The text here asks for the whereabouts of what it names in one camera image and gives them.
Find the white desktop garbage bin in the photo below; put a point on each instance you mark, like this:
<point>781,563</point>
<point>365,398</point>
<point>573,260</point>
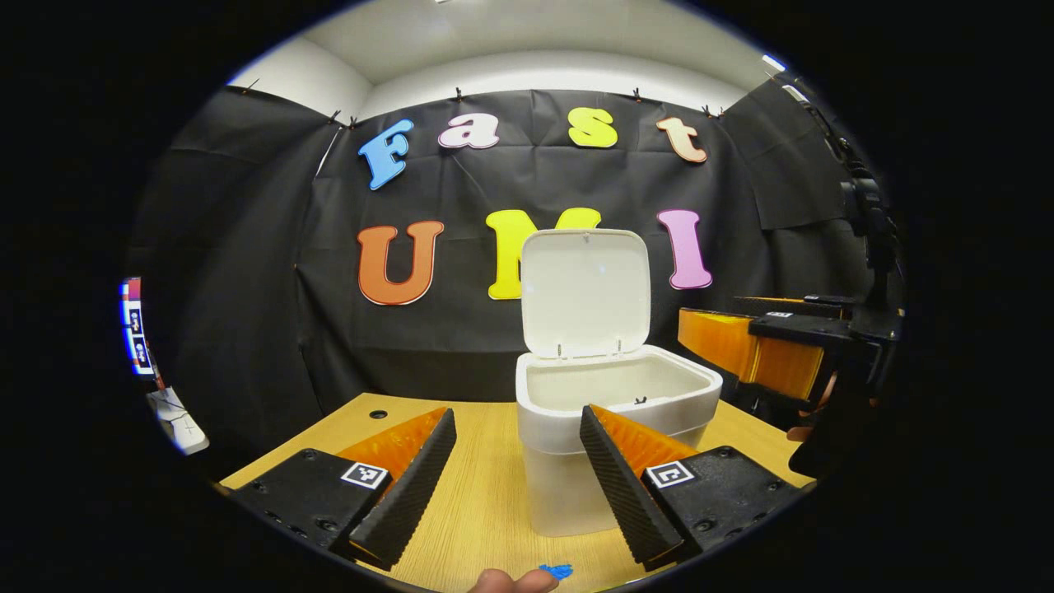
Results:
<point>585,288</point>

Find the white side desk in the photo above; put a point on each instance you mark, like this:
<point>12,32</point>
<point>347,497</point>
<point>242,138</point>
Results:
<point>179,420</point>

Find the computer monitor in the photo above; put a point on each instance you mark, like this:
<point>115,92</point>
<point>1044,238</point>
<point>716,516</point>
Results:
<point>136,325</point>

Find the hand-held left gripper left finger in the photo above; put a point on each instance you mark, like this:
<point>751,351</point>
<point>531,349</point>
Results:
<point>412,494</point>

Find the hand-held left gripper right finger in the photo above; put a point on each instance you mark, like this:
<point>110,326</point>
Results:
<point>622,494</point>

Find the black backdrop cloth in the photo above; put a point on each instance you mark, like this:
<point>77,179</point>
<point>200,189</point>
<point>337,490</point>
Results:
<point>247,247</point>

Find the wooden desktop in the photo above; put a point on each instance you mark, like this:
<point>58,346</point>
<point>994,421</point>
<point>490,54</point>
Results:
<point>486,494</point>

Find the blue paper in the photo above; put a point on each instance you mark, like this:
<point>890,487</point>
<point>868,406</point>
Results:
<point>557,570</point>

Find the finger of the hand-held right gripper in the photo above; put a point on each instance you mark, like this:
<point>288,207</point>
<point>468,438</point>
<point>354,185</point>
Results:
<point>790,327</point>
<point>790,303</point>

